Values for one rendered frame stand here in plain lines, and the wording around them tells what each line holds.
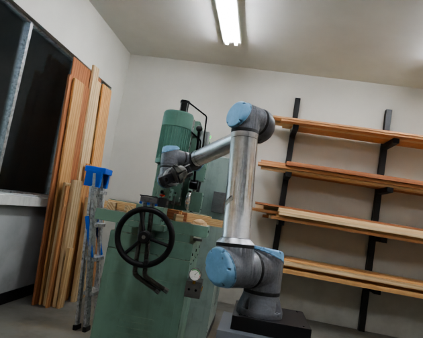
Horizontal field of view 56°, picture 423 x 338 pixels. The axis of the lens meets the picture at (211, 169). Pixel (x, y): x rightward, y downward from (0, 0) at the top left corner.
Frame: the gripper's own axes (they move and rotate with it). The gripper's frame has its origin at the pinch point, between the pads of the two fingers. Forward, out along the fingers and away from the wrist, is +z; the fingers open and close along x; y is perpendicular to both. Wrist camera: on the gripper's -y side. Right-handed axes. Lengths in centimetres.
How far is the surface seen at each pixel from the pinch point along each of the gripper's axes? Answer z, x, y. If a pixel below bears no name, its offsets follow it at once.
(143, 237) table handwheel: -22.7, 20.7, -23.1
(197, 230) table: -30.3, 30.5, 5.6
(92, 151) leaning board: -239, -58, 10
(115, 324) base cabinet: -51, 57, -48
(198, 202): -59, 20, 23
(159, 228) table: -29.5, 20.9, -12.7
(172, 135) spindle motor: -40.9, -21.1, 18.0
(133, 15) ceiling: -186, -160, 88
